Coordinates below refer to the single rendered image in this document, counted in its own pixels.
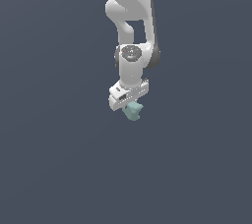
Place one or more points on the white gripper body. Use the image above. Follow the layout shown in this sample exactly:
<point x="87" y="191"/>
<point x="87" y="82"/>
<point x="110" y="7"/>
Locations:
<point x="128" y="94"/>

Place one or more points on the pale teal small object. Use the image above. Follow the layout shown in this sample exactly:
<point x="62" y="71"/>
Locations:
<point x="133" y="111"/>

